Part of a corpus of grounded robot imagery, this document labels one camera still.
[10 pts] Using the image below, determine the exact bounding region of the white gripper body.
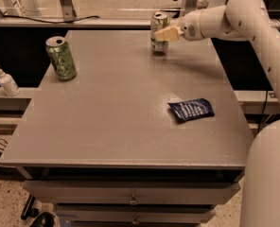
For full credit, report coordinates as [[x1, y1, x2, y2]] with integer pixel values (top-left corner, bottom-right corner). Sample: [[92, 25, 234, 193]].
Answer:
[[170, 9, 204, 41]]

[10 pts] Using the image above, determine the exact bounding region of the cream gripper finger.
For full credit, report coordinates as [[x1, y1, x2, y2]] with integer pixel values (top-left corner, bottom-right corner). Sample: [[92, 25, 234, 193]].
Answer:
[[154, 26, 184, 42]]

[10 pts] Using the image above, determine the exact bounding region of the white green 7up can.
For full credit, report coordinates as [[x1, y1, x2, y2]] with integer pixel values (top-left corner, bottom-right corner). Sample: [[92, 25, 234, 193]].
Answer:
[[150, 11, 169, 56]]

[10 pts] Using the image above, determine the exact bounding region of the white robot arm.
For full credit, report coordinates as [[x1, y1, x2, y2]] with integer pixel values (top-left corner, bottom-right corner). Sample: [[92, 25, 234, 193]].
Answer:
[[153, 0, 280, 227]]

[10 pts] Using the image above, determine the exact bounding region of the green soda can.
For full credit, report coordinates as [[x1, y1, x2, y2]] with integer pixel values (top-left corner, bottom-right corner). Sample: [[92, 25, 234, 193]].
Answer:
[[45, 36, 77, 80]]

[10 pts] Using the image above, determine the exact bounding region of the blue snack packet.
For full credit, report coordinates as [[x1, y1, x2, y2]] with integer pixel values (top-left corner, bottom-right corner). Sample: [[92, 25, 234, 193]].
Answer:
[[168, 98, 215, 123]]

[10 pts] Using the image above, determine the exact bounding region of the grey drawer cabinet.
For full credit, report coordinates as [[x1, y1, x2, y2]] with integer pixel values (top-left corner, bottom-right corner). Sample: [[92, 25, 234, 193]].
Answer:
[[1, 30, 253, 227]]

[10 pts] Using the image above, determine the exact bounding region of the metal drawer knob upper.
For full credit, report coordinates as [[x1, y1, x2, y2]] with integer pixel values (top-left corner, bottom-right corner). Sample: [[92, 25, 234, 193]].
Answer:
[[129, 195, 138, 205]]

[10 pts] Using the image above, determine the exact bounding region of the metal drawer knob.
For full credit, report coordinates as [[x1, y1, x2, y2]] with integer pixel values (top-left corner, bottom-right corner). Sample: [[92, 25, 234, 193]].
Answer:
[[131, 218, 140, 226], [129, 195, 138, 205]]

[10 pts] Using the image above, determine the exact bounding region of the white pump bottle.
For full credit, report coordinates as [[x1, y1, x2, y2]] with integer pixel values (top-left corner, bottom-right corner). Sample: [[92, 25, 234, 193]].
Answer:
[[0, 68, 20, 96]]

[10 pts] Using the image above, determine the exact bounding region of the metal drawer knob lower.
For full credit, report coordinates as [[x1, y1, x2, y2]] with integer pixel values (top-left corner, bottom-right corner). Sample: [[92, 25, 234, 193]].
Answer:
[[131, 218, 140, 226]]

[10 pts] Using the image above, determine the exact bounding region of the black cable on shelf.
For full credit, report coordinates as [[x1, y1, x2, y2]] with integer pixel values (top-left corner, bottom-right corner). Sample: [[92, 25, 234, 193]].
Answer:
[[0, 7, 100, 25]]

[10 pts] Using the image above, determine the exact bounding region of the grey metal shelf rail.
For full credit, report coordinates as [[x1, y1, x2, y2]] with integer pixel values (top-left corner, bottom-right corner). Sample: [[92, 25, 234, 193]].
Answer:
[[0, 17, 280, 30]]

